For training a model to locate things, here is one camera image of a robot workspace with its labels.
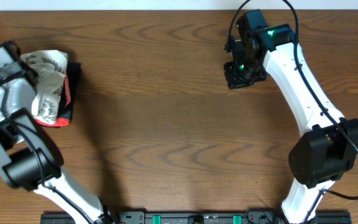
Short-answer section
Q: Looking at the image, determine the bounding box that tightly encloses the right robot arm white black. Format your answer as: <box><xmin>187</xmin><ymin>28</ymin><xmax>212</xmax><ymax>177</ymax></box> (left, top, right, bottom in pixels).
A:
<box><xmin>224</xmin><ymin>37</ymin><xmax>358</xmax><ymax>223</ymax></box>

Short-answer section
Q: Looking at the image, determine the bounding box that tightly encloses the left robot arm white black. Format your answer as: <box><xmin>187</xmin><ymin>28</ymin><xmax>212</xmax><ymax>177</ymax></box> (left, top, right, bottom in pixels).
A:
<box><xmin>0</xmin><ymin>78</ymin><xmax>118</xmax><ymax>223</ymax></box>

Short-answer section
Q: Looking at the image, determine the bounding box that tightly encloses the black folded garment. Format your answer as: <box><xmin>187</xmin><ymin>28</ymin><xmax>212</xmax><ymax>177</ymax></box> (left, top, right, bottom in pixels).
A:
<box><xmin>66</xmin><ymin>62</ymin><xmax>81</xmax><ymax>119</ymax></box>

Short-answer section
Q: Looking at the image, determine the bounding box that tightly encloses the fern print folded cloth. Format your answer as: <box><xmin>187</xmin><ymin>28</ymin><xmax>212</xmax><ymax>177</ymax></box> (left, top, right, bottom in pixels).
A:
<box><xmin>20</xmin><ymin>50</ymin><xmax>68</xmax><ymax>126</ymax></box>

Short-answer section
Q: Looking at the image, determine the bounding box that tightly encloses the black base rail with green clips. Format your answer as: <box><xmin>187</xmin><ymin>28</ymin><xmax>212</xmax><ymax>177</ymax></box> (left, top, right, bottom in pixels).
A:
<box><xmin>40</xmin><ymin>208</ymin><xmax>352</xmax><ymax>224</ymax></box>

